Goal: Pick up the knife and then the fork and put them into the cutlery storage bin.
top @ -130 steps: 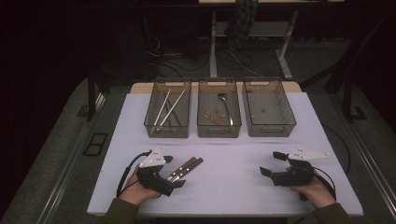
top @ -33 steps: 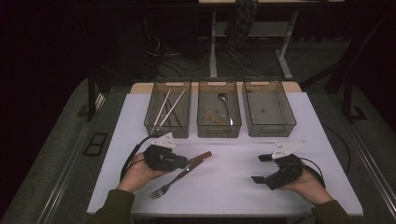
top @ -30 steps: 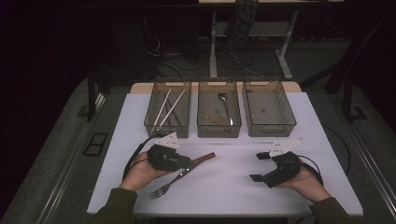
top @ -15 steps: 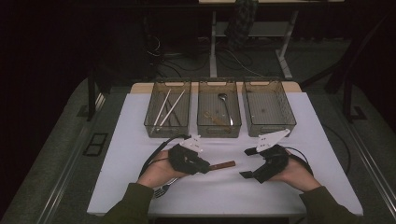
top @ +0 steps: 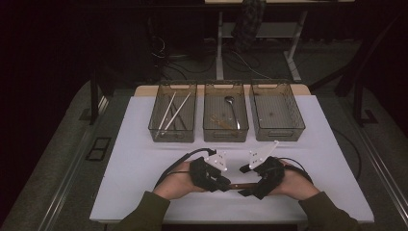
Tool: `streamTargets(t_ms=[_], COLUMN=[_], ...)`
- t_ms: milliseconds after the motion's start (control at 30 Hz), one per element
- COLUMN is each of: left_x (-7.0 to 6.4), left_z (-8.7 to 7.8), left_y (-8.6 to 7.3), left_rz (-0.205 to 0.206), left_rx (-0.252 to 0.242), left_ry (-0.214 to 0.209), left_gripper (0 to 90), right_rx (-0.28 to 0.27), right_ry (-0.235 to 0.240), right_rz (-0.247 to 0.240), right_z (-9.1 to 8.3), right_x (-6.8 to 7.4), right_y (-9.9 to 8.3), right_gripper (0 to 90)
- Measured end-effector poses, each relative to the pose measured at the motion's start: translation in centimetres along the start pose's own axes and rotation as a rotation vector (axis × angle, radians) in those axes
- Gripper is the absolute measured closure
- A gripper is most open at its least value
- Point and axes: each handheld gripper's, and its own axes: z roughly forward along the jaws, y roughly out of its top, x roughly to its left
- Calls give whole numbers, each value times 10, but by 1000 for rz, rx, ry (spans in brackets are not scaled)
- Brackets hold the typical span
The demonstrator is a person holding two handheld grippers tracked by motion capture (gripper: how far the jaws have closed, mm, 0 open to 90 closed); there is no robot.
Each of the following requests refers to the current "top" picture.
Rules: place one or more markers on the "person's left hand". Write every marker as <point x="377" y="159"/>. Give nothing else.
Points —
<point x="176" y="184"/>

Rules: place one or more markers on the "smoked clear plastic bin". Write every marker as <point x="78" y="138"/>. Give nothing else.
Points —
<point x="279" y="109"/>
<point x="215" y="102"/>
<point x="157" y="128"/>

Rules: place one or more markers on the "white framed desk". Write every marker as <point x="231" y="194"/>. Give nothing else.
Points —
<point x="219" y="48"/>

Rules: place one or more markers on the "dark hanging cloth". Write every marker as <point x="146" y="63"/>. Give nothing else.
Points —
<point x="248" y="22"/>

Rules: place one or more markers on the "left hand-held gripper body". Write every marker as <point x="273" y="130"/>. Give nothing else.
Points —
<point x="203" y="173"/>

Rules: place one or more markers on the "person's right hand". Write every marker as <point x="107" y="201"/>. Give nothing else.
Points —
<point x="295" y="186"/>

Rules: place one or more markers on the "metal floor rail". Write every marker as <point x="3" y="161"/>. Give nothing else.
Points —
<point x="69" y="179"/>
<point x="385" y="173"/>

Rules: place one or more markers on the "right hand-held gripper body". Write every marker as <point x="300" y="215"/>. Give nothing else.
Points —
<point x="271" y="174"/>

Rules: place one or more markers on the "white chopstick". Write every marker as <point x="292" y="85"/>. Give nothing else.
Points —
<point x="183" y="104"/>
<point x="165" y="115"/>

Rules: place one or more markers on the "black metal stand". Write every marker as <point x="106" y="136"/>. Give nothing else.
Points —
<point x="359" y="89"/>
<point x="94" y="96"/>

